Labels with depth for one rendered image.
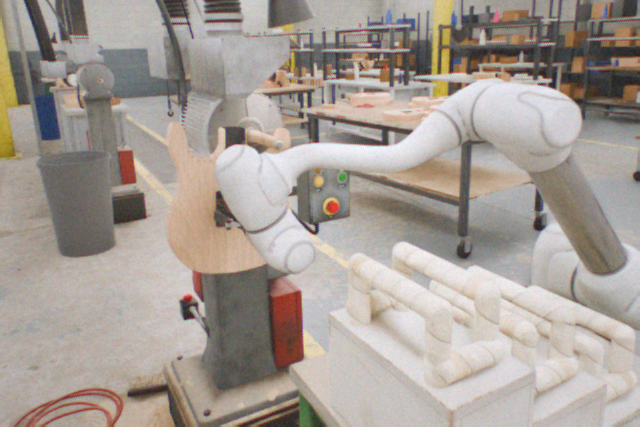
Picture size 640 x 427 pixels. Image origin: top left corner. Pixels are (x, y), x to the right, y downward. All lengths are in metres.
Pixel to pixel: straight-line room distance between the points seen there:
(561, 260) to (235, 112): 1.02
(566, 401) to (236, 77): 0.93
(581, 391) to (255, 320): 1.35
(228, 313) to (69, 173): 2.45
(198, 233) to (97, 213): 2.89
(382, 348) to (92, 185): 3.61
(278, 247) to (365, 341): 0.36
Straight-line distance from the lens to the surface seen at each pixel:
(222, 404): 2.05
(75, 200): 4.24
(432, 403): 0.71
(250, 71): 1.32
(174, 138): 1.39
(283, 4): 1.46
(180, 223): 1.43
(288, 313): 2.05
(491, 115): 1.19
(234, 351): 2.05
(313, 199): 1.76
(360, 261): 0.77
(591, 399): 0.91
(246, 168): 1.04
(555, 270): 1.67
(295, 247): 1.08
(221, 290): 1.93
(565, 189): 1.30
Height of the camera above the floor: 1.52
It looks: 16 degrees down
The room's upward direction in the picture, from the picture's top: 2 degrees counter-clockwise
